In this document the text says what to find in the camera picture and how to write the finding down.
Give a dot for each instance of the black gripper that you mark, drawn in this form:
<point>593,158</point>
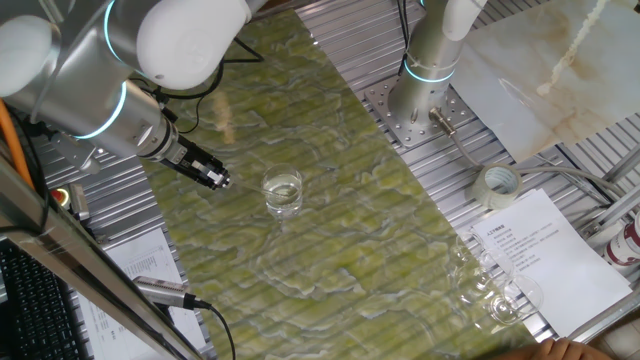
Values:
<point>187,160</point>

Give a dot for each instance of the clear glass stirring rod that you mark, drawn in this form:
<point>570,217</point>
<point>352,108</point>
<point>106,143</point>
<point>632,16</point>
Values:
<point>255,189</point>

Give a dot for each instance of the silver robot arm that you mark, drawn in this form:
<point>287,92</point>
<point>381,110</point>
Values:
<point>100,75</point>

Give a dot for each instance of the glass beaker with water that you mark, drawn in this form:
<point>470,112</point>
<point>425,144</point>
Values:
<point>282,200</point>

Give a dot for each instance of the empty glass beaker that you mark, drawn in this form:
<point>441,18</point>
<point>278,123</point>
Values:
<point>467,247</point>
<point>495,270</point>
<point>517,300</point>

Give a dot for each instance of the person's bare hand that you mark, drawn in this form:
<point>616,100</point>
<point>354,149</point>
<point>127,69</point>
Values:
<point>555,351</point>

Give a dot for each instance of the paper sheet with printed table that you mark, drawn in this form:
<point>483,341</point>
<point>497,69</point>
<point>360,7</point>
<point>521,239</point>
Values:
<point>145,257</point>

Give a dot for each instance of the green marble pattern mat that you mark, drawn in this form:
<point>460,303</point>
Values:
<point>350,250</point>

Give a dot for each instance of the red emergency stop button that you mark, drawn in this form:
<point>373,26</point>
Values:
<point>62,197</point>

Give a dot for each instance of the black keyboard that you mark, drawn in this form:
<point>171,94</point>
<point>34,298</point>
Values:
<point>35,310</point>

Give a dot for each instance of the white tape roll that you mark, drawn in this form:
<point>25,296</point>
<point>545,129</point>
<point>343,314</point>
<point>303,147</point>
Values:
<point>482,192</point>

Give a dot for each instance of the beige marble pattern sheet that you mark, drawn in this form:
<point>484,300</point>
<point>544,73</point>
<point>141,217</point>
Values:
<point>550,75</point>

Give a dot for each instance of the paper sheet with text lines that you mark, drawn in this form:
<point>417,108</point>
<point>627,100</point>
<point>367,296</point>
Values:
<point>560,270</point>

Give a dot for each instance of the red white can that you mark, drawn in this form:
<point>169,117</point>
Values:
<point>625,247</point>

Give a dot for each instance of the silver ribbed camera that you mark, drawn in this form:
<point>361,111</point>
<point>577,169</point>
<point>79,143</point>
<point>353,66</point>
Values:
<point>160,291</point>

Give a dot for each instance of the shiny metal frame bar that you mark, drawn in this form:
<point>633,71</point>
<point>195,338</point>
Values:
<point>75,255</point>

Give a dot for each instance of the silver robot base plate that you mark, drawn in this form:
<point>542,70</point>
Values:
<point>395,127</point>

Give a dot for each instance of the aluminium frame profile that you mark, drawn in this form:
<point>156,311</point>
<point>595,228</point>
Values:
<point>617,205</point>
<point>607,315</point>

